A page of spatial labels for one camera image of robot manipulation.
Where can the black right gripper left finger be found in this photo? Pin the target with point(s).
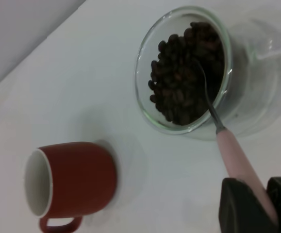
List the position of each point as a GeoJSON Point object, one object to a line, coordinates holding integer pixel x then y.
{"type": "Point", "coordinates": [242, 208]}

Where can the dark coffee beans pile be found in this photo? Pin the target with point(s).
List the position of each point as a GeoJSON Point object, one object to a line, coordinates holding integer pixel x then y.
{"type": "Point", "coordinates": [179, 85]}

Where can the red ceramic mug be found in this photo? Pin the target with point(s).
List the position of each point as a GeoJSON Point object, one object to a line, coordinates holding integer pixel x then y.
{"type": "Point", "coordinates": [82, 179]}

